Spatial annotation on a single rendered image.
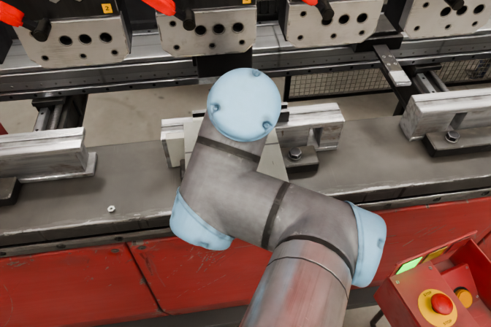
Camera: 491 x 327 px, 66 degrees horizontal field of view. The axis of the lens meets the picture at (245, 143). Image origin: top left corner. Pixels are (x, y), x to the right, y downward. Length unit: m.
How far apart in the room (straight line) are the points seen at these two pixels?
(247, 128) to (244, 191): 0.06
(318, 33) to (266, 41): 0.38
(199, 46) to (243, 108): 0.27
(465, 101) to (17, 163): 0.97
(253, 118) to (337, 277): 0.16
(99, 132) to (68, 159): 1.40
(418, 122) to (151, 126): 1.59
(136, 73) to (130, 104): 1.37
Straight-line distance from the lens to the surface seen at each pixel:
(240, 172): 0.39
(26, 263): 1.00
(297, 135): 0.82
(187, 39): 0.61
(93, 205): 0.84
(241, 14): 0.60
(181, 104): 2.30
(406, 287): 0.87
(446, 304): 0.86
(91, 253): 0.94
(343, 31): 0.66
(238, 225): 0.39
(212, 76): 0.70
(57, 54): 0.65
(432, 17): 0.72
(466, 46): 1.23
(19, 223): 0.88
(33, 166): 0.89
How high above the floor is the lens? 1.54
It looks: 49 degrees down
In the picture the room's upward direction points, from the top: straight up
